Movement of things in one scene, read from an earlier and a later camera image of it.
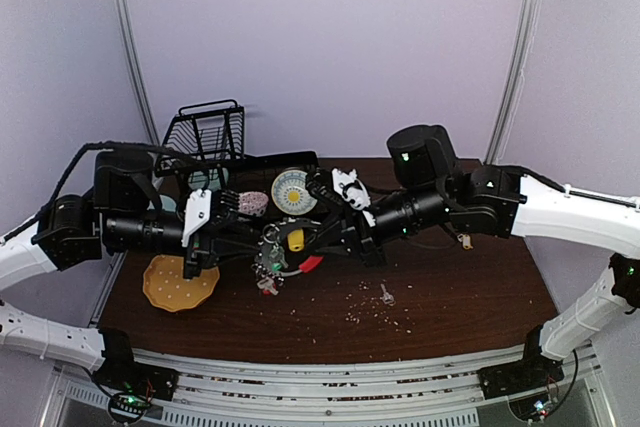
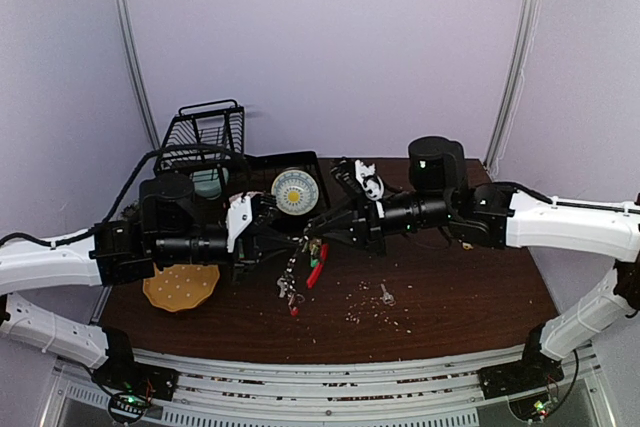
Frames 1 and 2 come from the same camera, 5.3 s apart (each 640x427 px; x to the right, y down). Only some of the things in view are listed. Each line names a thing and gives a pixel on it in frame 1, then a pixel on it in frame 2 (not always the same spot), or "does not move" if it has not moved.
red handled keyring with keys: x=269 y=268 to x=317 y=252
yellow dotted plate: x=166 y=286 does not move
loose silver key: x=387 y=297 does not move
